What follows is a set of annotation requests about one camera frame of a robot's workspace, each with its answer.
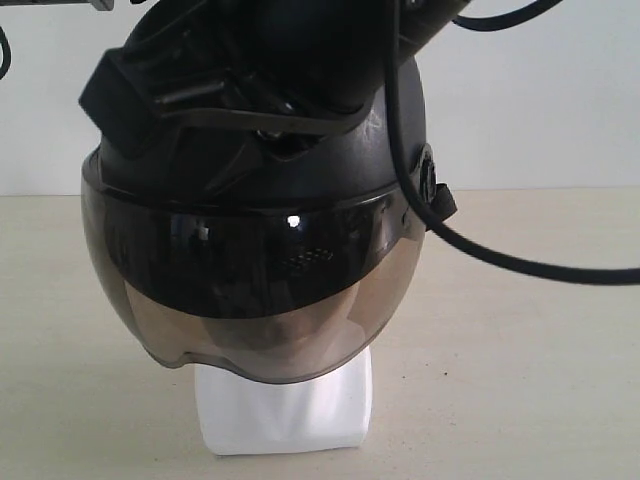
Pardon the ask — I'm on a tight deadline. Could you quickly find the white mannequin head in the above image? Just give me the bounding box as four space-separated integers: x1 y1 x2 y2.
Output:
194 348 373 456

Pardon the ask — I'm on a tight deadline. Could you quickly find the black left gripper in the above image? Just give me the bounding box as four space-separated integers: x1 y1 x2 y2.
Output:
79 0 118 11

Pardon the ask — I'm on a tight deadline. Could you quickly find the black cable left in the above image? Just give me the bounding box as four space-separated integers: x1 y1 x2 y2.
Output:
0 24 14 81

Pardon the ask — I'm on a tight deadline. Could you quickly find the black helmet with visor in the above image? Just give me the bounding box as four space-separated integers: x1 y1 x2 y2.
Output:
81 82 427 384

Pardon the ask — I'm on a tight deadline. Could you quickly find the black cable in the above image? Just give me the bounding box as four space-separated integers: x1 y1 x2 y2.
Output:
384 0 640 286
0 24 14 81

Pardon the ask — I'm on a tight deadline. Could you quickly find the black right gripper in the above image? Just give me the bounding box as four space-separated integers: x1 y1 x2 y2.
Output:
79 1 464 150

